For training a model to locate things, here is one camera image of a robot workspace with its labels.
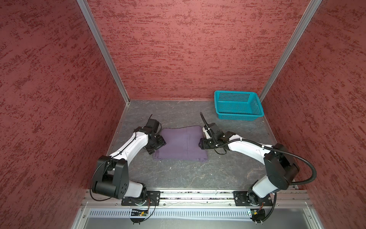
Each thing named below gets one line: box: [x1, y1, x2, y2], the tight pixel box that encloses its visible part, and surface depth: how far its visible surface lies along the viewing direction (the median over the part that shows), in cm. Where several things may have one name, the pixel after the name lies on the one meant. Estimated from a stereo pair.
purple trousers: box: [153, 125, 209, 162], surface depth 93 cm
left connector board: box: [130, 208, 149, 225], surface depth 73 cm
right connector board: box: [250, 208, 266, 223], surface depth 73 cm
